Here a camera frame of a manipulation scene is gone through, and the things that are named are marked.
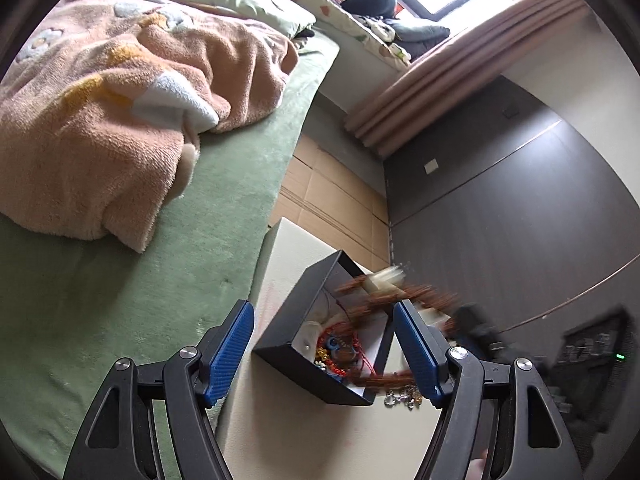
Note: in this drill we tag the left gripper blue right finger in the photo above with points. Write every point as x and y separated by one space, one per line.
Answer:
435 371

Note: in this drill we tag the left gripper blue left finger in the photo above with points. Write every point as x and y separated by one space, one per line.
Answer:
222 348

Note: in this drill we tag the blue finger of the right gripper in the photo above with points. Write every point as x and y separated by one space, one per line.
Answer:
468 326

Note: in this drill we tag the black jewelry box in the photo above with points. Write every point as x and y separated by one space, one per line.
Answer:
343 350

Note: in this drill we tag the white cloth pouch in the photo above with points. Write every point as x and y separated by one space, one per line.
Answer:
306 339

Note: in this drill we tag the person's right hand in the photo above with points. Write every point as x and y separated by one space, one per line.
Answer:
476 467

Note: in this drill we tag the green bed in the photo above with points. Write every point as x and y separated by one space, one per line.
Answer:
70 309

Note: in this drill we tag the flattened cardboard sheets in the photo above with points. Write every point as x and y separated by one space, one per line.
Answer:
325 198

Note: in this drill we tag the right pink curtain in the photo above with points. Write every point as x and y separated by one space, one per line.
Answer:
452 71

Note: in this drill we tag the pink fleece blanket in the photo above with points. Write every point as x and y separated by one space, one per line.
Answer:
103 108

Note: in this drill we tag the grey pillow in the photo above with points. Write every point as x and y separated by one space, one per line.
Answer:
416 35

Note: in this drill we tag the black bag on sill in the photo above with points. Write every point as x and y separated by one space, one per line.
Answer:
372 8

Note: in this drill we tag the floral window seat cushion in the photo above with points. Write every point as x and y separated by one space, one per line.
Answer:
375 36

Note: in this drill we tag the white wall socket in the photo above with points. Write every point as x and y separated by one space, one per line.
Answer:
431 166

